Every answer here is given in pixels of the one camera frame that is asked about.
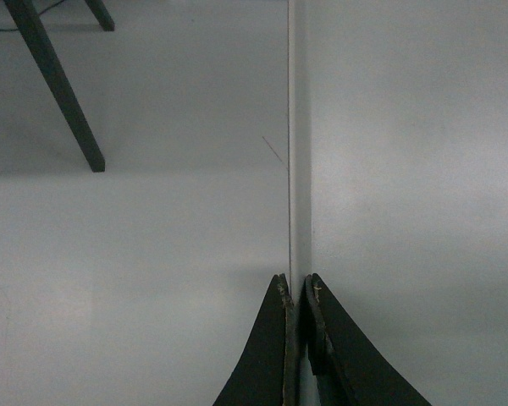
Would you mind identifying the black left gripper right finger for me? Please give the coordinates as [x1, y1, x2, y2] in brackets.
[304, 273, 429, 406]

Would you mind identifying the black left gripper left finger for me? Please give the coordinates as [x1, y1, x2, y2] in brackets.
[214, 274, 298, 406]

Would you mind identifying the grey rectangular serving tray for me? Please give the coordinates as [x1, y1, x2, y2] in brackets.
[289, 1, 508, 405]

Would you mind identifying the dark table leg rear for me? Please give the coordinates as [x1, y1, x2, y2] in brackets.
[85, 0, 115, 32]

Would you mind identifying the dark table leg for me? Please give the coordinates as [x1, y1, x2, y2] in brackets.
[85, 0, 115, 32]
[5, 0, 106, 173]

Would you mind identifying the dark table leg front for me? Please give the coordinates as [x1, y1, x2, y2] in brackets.
[5, 0, 106, 173]

